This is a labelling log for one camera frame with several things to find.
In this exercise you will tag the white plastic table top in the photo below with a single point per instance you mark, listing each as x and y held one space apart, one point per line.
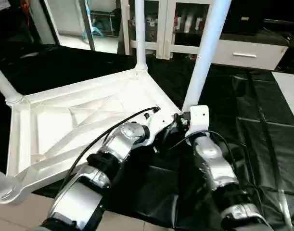
65 120

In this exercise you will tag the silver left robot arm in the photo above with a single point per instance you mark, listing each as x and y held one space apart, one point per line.
122 139

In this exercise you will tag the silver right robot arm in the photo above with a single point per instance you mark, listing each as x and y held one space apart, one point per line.
211 159

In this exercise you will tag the white glass door cabinet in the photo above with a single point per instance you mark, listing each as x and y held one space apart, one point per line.
178 48

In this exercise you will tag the black table mat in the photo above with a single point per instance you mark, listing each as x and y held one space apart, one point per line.
262 125

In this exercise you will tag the white drawer unit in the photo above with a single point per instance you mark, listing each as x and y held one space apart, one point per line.
248 55

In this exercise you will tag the white flat board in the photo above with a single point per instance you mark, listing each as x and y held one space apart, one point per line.
291 96

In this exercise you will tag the black speaker box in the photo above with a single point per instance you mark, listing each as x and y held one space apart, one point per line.
243 19

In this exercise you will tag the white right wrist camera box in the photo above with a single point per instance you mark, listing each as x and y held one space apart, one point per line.
199 118

